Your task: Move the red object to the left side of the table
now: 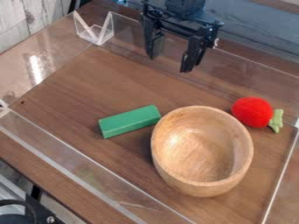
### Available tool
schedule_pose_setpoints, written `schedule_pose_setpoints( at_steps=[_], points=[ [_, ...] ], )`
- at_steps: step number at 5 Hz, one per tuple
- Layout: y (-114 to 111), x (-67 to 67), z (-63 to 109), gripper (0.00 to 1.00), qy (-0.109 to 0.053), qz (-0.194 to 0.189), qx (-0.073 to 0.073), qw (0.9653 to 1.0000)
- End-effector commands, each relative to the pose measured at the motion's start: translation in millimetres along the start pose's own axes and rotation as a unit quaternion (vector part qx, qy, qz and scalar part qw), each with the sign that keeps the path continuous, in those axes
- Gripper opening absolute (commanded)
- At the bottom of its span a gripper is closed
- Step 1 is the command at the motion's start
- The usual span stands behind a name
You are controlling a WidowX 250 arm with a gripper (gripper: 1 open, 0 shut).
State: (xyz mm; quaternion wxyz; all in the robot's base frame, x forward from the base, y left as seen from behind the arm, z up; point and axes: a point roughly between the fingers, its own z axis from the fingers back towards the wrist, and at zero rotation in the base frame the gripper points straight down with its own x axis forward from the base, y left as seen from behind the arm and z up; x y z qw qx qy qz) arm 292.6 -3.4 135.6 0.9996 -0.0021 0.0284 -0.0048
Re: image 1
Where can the black table clamp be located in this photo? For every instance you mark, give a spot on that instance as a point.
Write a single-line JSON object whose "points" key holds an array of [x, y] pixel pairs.
{"points": [[36, 214]]}

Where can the clear acrylic enclosure wall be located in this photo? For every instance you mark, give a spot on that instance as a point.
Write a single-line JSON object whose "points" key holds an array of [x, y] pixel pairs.
{"points": [[61, 83]]}

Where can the wooden bowl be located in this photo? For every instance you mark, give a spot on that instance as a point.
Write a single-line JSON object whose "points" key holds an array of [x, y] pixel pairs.
{"points": [[202, 150]]}

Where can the clear acrylic corner bracket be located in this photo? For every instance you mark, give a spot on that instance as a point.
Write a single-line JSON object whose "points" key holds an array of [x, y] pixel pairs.
{"points": [[95, 34]]}

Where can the red plush strawberry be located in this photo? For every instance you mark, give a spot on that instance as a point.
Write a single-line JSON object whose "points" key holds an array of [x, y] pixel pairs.
{"points": [[255, 112]]}

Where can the green rectangular block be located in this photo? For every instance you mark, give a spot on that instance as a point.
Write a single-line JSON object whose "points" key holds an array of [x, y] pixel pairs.
{"points": [[128, 121]]}

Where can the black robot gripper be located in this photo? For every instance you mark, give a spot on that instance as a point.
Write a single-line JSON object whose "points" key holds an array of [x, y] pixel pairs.
{"points": [[184, 18]]}

